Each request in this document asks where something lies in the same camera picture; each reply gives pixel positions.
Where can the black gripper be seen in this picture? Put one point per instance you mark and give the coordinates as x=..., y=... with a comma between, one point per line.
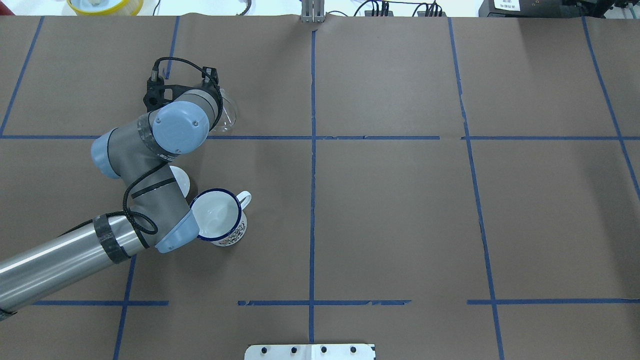
x=214, y=74

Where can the clear glass funnel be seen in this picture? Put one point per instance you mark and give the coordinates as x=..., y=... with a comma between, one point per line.
x=229, y=113

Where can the white enamel mug blue rim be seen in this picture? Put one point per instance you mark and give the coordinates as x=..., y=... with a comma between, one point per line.
x=220, y=215

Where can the black box device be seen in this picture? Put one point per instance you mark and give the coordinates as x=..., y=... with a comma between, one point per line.
x=520, y=9

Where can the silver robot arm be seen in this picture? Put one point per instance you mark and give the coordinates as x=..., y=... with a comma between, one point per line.
x=155, y=213

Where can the white pedestal column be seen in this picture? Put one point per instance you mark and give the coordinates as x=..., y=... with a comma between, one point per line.
x=326, y=351

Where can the yellow tape roll with dish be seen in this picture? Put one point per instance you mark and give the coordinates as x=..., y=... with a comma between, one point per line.
x=102, y=8

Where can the aluminium frame post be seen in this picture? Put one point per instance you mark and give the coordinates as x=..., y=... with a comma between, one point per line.
x=312, y=11

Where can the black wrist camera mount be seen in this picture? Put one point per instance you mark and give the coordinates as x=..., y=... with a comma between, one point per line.
x=158, y=94

